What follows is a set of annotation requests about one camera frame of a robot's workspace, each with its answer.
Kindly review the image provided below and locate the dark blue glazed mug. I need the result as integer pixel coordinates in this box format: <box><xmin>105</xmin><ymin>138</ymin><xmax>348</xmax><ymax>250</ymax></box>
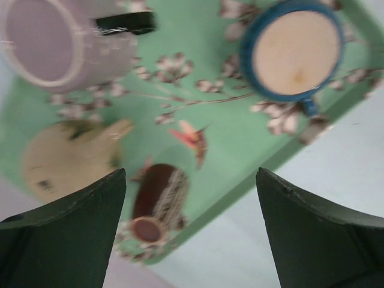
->
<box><xmin>239</xmin><ymin>1</ymin><xmax>346</xmax><ymax>117</ymax></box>

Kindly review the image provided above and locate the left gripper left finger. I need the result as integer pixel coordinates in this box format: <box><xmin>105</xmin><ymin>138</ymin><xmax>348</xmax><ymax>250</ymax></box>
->
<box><xmin>1</xmin><ymin>169</ymin><xmax>126</xmax><ymax>287</ymax></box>

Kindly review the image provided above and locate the green floral serving tray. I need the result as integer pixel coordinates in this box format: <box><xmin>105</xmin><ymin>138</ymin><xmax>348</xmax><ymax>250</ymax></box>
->
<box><xmin>1</xmin><ymin>1</ymin><xmax>383</xmax><ymax>263</ymax></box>

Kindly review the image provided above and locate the lilac mug black handle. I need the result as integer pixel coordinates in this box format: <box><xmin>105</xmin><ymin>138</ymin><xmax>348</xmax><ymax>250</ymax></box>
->
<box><xmin>1</xmin><ymin>0</ymin><xmax>157</xmax><ymax>93</ymax></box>

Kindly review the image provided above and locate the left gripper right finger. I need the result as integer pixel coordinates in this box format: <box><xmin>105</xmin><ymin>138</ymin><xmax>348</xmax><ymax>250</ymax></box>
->
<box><xmin>256</xmin><ymin>168</ymin><xmax>383</xmax><ymax>287</ymax></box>

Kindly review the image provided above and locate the dark brown gold mug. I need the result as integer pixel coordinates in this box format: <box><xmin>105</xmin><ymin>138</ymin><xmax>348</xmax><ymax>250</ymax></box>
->
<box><xmin>129</xmin><ymin>164</ymin><xmax>190</xmax><ymax>245</ymax></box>

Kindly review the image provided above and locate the tan round ceramic mug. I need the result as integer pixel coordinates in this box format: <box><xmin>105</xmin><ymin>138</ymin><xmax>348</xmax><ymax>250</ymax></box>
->
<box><xmin>22</xmin><ymin>119</ymin><xmax>133</xmax><ymax>203</ymax></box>

